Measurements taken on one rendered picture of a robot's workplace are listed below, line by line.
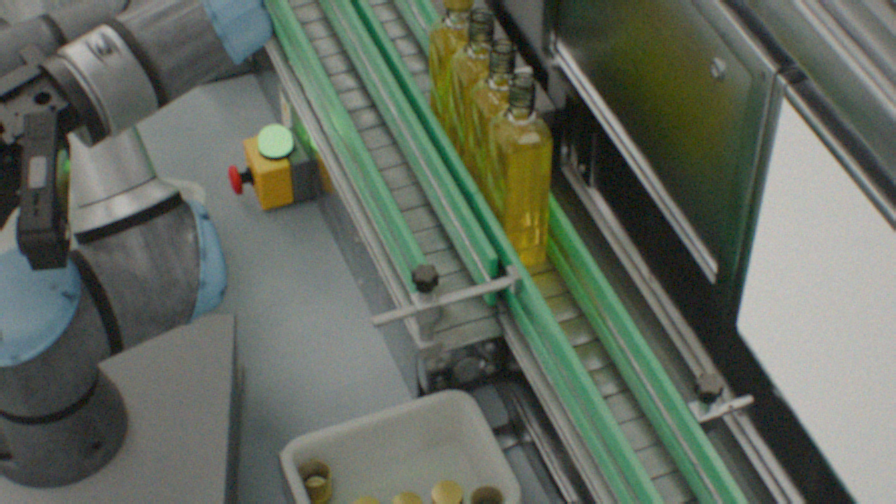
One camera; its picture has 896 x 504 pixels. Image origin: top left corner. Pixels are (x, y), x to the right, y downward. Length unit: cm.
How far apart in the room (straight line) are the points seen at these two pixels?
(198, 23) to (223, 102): 107
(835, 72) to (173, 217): 67
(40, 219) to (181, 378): 70
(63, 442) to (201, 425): 15
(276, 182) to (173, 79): 88
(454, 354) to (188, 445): 30
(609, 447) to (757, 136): 35
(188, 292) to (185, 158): 58
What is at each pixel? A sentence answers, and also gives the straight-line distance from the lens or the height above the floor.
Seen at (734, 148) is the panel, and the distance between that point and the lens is 155.
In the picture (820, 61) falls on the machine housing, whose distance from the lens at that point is 138.
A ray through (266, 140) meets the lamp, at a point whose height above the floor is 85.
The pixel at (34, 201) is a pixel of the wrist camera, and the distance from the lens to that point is 112.
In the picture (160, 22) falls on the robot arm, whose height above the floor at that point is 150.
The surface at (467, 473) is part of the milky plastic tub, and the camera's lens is 179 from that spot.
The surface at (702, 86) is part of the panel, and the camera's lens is 158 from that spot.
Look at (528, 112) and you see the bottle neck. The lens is 168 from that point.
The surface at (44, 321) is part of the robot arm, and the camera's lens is 156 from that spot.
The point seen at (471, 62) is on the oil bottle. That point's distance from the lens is 177.
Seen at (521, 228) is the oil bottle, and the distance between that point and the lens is 178.
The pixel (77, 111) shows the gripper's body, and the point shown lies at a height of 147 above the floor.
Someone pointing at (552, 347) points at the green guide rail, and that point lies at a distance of 168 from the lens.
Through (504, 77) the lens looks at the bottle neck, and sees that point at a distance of 172.
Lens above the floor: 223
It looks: 47 degrees down
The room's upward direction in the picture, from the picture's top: straight up
